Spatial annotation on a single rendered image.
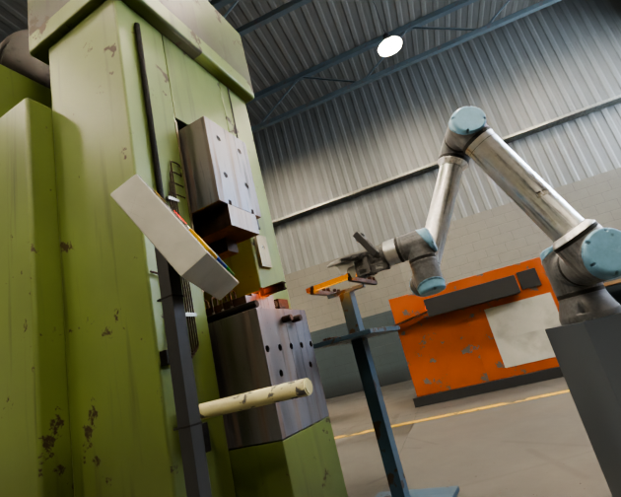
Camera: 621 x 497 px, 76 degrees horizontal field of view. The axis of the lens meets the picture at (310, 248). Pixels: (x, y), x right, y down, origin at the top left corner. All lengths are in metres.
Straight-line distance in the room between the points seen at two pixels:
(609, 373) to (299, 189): 9.21
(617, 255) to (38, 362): 1.86
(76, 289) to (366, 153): 8.96
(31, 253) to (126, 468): 0.83
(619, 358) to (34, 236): 2.03
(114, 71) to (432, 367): 4.23
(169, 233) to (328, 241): 8.73
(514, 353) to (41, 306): 4.40
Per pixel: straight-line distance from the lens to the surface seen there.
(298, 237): 9.91
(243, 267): 1.99
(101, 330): 1.56
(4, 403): 1.80
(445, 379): 4.97
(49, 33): 2.32
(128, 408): 1.46
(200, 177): 1.72
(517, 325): 5.00
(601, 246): 1.48
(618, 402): 1.59
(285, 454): 1.46
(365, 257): 1.42
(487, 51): 11.17
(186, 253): 0.95
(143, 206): 1.02
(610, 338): 1.60
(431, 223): 1.55
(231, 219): 1.63
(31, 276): 1.74
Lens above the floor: 0.66
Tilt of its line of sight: 17 degrees up
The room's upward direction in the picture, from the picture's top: 14 degrees counter-clockwise
